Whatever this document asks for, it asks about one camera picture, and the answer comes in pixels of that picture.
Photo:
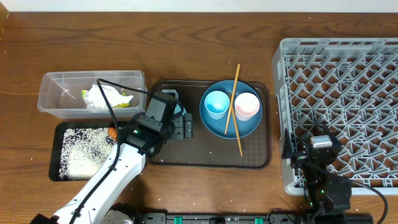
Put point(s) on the black plastic tray bin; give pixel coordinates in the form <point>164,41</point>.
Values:
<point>55,160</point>

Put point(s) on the brown serving tray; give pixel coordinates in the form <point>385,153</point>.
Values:
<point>206,149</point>

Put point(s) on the white pink cup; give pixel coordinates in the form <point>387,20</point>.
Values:
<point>246,105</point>

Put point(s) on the grey dishwasher rack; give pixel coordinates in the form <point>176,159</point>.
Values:
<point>350,84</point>

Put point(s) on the white napkin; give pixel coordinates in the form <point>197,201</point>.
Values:
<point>105,96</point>

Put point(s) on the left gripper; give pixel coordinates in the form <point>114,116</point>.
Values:
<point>183,131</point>

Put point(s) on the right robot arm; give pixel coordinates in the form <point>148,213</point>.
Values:
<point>328,195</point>

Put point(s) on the foil yellow snack wrapper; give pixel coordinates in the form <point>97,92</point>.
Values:
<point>83,94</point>

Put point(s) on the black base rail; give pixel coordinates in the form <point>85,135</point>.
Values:
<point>116,217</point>

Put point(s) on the spilled white rice pile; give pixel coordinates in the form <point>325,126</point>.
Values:
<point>84,151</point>

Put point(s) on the wooden chopstick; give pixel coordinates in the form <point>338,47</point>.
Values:
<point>233,93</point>
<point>235,124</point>

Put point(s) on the clear plastic bin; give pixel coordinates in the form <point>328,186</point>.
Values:
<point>61,93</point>

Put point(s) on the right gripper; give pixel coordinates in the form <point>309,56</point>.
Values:
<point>336,144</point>

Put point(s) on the upper wooden chopstick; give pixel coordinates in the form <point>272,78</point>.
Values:
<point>233,93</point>

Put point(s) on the lower wooden chopstick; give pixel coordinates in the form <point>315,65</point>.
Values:
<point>235,124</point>

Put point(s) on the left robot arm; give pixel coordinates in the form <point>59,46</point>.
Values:
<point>95,199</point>

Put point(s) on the light blue rice bowl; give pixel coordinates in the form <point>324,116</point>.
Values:
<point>179,109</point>

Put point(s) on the light blue cup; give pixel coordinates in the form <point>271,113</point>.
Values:
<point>217,104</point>

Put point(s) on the orange carrot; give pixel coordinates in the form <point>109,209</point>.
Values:
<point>112,132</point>

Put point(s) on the dark blue plate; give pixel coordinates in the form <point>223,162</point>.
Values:
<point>217,126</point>

